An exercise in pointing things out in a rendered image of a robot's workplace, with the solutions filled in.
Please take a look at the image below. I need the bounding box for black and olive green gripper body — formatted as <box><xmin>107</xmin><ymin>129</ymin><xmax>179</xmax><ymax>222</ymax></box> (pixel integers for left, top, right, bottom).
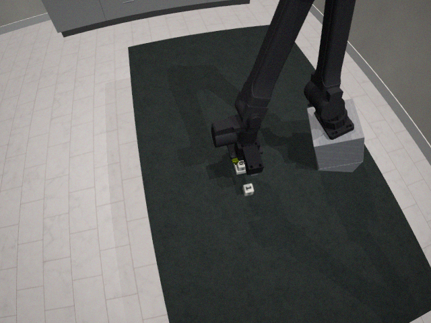
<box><xmin>227</xmin><ymin>139</ymin><xmax>263</xmax><ymax>161</ymax></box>

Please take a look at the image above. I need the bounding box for white number cube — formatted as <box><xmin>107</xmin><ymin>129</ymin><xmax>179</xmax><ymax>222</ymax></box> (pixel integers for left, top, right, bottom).
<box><xmin>242</xmin><ymin>184</ymin><xmax>254</xmax><ymax>196</ymax></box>
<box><xmin>236</xmin><ymin>160</ymin><xmax>246</xmax><ymax>171</ymax></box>

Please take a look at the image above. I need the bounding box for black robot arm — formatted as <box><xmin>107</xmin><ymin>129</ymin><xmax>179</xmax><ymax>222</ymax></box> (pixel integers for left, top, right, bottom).
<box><xmin>211</xmin><ymin>0</ymin><xmax>356</xmax><ymax>176</ymax></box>

